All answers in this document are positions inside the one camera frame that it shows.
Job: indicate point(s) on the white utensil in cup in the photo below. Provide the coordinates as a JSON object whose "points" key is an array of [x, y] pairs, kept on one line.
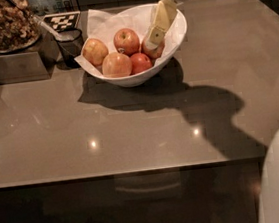
{"points": [[41, 23]]}

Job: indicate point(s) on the yellow-red apple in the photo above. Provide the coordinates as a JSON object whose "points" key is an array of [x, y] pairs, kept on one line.
{"points": [[95, 51], [154, 53]]}

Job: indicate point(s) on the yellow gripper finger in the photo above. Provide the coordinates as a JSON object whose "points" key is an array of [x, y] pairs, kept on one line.
{"points": [[162, 17]]}

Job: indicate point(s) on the glass jar of granola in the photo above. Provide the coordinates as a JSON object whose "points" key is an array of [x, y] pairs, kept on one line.
{"points": [[18, 28]]}

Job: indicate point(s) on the small red apple front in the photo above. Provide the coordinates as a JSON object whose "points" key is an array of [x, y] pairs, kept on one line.
{"points": [[140, 63]]}

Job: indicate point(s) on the steel box stand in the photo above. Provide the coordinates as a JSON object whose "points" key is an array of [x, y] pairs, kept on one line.
{"points": [[35, 63]]}

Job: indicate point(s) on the white bowl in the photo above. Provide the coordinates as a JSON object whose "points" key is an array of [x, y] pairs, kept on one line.
{"points": [[131, 81]]}

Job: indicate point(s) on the white paper liner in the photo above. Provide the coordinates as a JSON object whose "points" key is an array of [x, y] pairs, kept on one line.
{"points": [[103, 26]]}

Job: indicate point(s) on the red apple top centre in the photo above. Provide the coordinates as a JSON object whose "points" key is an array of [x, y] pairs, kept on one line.
{"points": [[126, 41]]}

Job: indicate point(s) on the black white fiducial marker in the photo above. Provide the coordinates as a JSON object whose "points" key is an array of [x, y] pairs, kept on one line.
{"points": [[61, 22]]}

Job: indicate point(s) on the large pink apple front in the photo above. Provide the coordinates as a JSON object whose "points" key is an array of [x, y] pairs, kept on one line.
{"points": [[116, 65]]}

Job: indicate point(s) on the black mesh cup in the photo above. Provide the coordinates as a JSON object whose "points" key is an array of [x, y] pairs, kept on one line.
{"points": [[70, 46]]}

